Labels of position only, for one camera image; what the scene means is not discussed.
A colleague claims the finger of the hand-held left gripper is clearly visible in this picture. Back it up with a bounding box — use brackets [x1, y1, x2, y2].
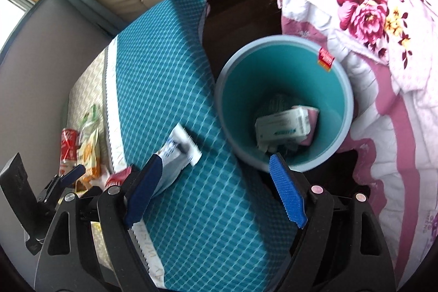
[51, 164, 86, 190]

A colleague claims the white blue wrapper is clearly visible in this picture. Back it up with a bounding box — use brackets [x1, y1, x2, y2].
[151, 123, 202, 197]

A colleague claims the teal plastic bin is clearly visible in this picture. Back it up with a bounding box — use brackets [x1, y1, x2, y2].
[215, 35, 355, 174]

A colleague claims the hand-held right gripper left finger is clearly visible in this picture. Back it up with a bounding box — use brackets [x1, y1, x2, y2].
[34, 154, 165, 292]

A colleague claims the white tissue packet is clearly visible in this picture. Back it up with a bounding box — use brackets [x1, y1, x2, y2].
[255, 106, 314, 151]

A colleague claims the window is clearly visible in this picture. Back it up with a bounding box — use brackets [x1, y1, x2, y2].
[0, 0, 45, 50]

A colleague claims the pink packet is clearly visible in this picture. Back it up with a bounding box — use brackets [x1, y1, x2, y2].
[301, 107, 321, 146]

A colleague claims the yellow cake packet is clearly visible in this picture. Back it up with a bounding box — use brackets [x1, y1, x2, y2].
[77, 129, 102, 185]

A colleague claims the pink white quilt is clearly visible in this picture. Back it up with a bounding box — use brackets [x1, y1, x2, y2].
[281, 1, 438, 282]

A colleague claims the red white wrapper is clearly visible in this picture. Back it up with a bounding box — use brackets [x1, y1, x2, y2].
[104, 166, 133, 190]

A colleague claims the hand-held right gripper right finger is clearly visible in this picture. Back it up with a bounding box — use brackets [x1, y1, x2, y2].
[270, 153, 398, 292]

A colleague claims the green snack wrapper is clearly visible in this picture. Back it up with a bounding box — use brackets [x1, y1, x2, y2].
[79, 104, 100, 138]

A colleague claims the teal checked tablecloth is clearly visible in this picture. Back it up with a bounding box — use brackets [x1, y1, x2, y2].
[62, 0, 299, 292]

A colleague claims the red soda can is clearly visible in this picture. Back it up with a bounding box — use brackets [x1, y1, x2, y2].
[59, 128, 81, 178]

